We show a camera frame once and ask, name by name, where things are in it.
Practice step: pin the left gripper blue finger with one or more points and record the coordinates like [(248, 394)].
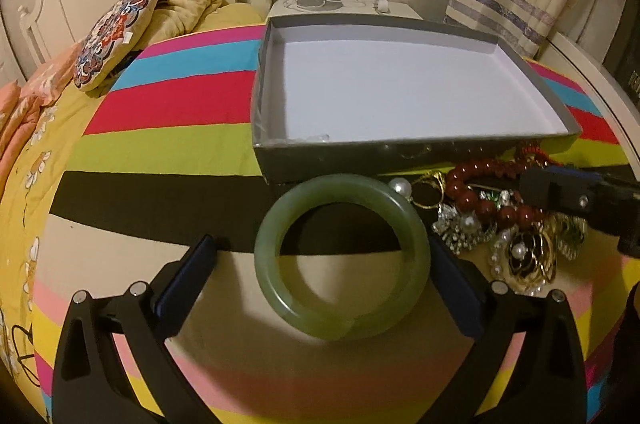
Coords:
[(567, 173)]

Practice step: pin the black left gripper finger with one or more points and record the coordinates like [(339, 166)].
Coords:
[(90, 383), (548, 383)]

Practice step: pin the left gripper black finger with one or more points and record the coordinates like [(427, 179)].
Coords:
[(540, 190)]

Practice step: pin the gold rings cluster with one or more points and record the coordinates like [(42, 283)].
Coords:
[(428, 190)]

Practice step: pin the green jade bangle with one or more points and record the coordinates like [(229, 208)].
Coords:
[(376, 197)]

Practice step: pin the silver pearl brooch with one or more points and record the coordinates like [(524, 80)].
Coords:
[(460, 232)]

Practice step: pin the white window sill ledge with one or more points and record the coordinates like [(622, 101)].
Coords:
[(565, 56)]

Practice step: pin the loose pearl earring right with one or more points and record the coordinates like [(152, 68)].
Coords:
[(402, 186)]

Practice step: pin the yellow floral bedspread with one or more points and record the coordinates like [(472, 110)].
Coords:
[(35, 184)]

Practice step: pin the grey shallow cardboard tray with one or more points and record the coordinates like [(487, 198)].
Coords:
[(374, 95)]

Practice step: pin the white bedside table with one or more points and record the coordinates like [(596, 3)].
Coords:
[(282, 8)]

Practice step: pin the colourful striped cloth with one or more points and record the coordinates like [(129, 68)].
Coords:
[(337, 220)]

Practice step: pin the round patterned cushion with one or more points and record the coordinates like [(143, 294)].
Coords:
[(110, 40)]

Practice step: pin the tan blanket at headboard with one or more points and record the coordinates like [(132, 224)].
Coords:
[(172, 18)]

